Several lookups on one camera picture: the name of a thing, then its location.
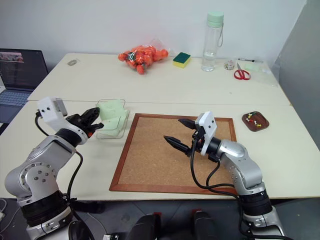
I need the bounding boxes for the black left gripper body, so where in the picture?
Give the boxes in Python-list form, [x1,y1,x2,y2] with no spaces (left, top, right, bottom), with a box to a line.
[66,109,93,141]

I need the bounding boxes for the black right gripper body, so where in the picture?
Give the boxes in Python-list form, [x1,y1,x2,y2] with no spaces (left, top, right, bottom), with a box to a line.
[185,129,206,158]

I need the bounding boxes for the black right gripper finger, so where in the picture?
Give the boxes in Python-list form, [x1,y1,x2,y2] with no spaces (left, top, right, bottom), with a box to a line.
[163,135,192,157]
[177,118,197,131]

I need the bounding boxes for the light green paper note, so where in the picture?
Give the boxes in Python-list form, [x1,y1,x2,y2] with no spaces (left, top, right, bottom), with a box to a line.
[103,118,121,137]
[96,100,124,119]

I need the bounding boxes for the wood framed cork board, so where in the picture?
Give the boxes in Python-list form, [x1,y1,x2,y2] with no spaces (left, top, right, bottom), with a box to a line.
[109,113,238,195]

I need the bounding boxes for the clear plastic container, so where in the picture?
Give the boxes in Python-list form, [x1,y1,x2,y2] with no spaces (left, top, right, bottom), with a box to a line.
[95,98,131,140]

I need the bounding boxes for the green and yellow sponge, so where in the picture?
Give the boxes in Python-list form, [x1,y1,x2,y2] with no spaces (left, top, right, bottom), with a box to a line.
[172,51,192,69]

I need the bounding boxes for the brown wooden tray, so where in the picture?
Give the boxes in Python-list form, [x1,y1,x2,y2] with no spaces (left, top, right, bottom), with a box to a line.
[241,111,270,132]

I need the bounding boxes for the plastic bag of orange balls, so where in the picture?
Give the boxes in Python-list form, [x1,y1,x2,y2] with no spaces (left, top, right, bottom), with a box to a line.
[117,37,171,75]

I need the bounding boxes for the dark grey laptop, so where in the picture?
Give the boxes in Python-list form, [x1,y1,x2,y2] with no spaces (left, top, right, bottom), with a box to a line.
[0,48,50,125]

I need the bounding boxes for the clear bottle with green lid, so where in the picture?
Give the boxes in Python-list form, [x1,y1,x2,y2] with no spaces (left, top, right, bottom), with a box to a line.
[201,11,225,73]

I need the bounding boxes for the dark rounded shape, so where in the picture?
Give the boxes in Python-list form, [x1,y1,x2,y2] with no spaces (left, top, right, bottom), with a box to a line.
[191,208,221,240]
[129,212,161,240]

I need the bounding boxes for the clear plastic bag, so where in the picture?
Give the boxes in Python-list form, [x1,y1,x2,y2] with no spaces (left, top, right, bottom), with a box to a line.
[252,61,280,88]

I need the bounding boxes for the small grey floor device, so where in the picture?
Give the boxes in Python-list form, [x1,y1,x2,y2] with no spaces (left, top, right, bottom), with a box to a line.
[103,231,121,240]

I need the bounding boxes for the grey partition panel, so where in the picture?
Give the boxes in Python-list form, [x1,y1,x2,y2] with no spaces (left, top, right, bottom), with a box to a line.
[272,7,320,153]

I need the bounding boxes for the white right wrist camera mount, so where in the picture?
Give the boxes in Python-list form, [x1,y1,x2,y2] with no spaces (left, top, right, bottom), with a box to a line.
[194,111,218,156]

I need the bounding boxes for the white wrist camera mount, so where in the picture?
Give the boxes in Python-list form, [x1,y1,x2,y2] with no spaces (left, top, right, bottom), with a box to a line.
[36,96,85,141]
[194,111,218,156]

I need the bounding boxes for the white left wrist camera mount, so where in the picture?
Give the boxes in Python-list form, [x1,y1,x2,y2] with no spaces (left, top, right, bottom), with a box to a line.
[36,96,85,141]

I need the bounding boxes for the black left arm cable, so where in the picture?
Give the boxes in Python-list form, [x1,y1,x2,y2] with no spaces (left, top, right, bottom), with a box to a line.
[34,111,85,201]

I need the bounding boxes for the red handled scissors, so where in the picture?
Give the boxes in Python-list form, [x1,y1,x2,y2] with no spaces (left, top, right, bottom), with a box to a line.
[233,62,252,81]

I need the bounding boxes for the white floor cable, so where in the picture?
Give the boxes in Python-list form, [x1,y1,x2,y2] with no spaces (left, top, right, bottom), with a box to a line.
[0,197,8,221]

